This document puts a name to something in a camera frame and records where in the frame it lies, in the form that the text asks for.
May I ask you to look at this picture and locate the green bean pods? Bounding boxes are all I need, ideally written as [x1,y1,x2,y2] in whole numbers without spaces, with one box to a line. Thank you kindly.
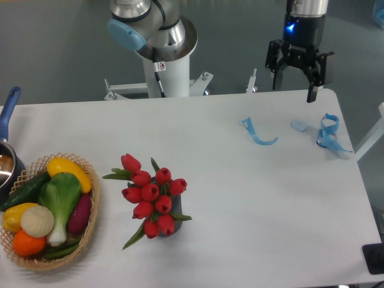
[43,238,81,260]

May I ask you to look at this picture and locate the dark grey ribbed vase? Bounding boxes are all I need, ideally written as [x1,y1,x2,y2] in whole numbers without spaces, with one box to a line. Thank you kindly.
[157,195,182,237]

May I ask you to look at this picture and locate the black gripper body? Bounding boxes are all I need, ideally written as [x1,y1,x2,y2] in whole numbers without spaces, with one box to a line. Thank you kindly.
[276,1,329,71]

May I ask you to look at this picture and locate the white steamed bun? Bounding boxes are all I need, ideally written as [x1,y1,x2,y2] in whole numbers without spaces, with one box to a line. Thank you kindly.
[20,205,55,238]

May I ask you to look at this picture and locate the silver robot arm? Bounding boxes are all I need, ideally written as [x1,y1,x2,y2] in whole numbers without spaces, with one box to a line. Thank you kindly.
[107,1,335,103]

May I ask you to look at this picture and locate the yellow bell pepper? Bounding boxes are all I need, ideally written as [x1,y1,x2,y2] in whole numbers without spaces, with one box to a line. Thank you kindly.
[2,203,38,233]

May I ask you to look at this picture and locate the red tulip bouquet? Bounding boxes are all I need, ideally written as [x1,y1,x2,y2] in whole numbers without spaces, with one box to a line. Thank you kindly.
[102,154,192,249]

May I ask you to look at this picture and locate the green cucumber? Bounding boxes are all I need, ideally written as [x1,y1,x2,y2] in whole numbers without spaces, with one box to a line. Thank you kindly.
[1,171,50,212]

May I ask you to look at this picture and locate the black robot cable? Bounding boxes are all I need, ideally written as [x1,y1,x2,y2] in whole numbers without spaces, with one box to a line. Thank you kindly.
[151,47,167,98]

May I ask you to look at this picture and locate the orange fruit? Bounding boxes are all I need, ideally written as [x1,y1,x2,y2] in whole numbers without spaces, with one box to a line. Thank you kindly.
[13,230,46,257]

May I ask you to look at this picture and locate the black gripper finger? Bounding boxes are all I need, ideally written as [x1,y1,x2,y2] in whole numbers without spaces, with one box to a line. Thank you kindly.
[265,40,287,90]
[304,52,334,103]

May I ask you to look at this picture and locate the white frame at right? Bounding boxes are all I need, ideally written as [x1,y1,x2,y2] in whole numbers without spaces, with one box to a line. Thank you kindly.
[355,103,383,161]

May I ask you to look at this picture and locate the blue object top corner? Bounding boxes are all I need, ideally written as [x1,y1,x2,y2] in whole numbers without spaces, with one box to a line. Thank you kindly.
[372,0,384,28]

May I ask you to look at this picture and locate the green bok choy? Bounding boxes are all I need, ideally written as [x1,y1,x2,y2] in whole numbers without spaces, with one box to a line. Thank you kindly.
[38,172,82,247]

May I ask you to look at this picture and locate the purple sweet potato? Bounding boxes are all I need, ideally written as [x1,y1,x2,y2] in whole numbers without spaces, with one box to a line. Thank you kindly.
[67,194,92,235]

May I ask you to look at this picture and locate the blue ribbon strip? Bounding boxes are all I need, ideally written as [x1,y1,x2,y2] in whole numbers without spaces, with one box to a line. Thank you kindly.
[240,117,278,146]

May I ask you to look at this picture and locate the blue handled saucepan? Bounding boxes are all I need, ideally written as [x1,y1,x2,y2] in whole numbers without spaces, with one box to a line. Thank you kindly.
[1,86,25,204]

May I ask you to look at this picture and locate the black device at edge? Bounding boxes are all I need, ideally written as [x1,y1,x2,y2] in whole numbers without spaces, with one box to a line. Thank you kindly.
[362,243,384,275]

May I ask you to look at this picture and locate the woven wicker basket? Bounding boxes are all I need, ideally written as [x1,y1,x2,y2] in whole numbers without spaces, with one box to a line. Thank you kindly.
[1,153,100,271]

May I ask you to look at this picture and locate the tangled blue ribbon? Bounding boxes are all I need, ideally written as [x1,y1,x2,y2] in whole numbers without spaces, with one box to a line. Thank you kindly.
[316,113,353,157]

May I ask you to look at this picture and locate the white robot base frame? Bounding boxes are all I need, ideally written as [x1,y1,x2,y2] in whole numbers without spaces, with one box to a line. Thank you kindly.
[103,47,259,101]

